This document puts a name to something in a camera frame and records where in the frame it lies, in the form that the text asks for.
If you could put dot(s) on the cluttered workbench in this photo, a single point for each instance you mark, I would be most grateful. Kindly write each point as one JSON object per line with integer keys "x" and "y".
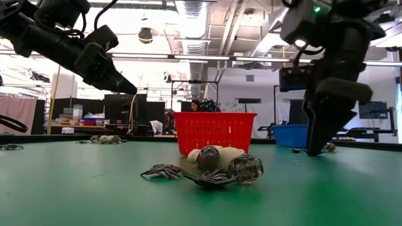
{"x": 83, "y": 126}

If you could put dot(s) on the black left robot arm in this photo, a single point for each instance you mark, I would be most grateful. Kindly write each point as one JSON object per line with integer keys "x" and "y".
{"x": 25, "y": 31}

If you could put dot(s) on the black background robot arm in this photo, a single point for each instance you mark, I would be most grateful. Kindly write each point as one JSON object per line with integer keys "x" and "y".
{"x": 265, "y": 128}

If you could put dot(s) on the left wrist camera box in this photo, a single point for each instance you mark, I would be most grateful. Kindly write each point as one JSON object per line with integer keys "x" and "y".
{"x": 100, "y": 37}

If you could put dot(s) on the black desk with stand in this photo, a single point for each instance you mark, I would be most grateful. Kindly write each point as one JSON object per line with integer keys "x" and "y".
{"x": 364, "y": 131}

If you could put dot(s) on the black desk monitors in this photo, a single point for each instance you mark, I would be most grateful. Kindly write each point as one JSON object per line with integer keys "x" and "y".
{"x": 296, "y": 113}

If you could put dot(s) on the red plastic basket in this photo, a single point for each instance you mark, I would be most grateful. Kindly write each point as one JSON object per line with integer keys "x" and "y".
{"x": 216, "y": 132}

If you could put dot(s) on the silver ventilation duct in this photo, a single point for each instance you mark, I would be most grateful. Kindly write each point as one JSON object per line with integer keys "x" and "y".
{"x": 194, "y": 31}

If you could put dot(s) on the wall mounted monitor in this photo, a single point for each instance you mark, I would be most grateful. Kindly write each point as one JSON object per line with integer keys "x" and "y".
{"x": 375, "y": 110}

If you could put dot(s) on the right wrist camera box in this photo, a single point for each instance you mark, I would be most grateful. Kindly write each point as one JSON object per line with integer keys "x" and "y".
{"x": 295, "y": 78}

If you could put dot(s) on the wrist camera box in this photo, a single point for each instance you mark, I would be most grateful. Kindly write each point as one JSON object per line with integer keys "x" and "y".
{"x": 100, "y": 37}
{"x": 295, "y": 78}

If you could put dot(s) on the black aluminium table frame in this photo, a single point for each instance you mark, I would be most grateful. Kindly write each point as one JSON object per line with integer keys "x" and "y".
{"x": 147, "y": 138}

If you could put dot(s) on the black ceiling dome camera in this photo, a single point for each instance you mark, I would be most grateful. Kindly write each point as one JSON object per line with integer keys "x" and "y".
{"x": 145, "y": 35}

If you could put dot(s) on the blue plastic basket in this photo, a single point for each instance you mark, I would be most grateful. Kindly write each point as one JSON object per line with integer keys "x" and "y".
{"x": 290, "y": 136}

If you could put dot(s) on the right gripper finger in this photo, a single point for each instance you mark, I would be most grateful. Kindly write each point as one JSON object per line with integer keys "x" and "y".
{"x": 308, "y": 132}
{"x": 329, "y": 122}

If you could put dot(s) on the black ceiling spotlight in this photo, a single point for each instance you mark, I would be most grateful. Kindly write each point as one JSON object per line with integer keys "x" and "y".
{"x": 167, "y": 77}

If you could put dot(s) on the pink curtain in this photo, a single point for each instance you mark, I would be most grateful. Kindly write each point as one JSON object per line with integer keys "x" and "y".
{"x": 17, "y": 114}

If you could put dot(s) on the black partition panel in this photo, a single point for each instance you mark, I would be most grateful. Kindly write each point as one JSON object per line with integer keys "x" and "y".
{"x": 78, "y": 106}
{"x": 147, "y": 110}

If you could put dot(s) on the person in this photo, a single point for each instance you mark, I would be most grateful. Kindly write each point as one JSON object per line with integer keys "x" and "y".
{"x": 195, "y": 105}

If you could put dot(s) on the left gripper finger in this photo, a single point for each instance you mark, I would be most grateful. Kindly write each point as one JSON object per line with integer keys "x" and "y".
{"x": 122, "y": 91}
{"x": 97, "y": 66}

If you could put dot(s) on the ceiling light strip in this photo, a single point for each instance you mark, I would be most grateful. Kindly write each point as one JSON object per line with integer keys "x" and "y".
{"x": 139, "y": 56}
{"x": 383, "y": 63}
{"x": 201, "y": 57}

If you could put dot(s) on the clear storage container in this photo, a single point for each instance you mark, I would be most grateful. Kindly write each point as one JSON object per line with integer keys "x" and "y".
{"x": 77, "y": 111}

